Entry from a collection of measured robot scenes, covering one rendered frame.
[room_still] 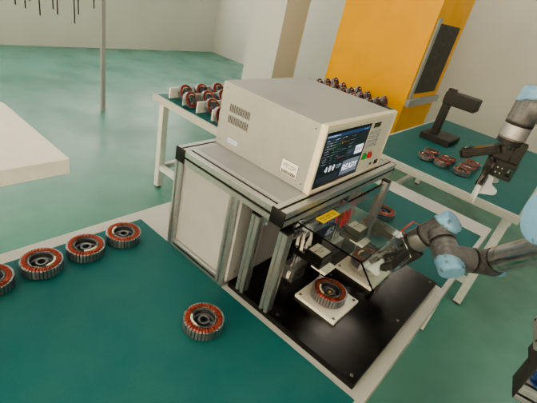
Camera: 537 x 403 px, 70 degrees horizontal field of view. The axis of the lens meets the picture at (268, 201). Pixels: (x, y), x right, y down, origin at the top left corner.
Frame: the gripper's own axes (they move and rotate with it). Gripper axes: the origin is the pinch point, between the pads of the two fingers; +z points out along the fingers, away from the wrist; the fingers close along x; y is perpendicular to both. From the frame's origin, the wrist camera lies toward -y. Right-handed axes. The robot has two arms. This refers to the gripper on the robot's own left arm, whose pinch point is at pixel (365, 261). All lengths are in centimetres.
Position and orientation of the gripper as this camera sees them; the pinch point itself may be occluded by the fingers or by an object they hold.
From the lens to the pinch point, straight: 144.7
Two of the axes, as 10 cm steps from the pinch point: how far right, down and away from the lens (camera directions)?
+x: 6.4, -2.5, 7.2
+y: 5.3, 8.2, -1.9
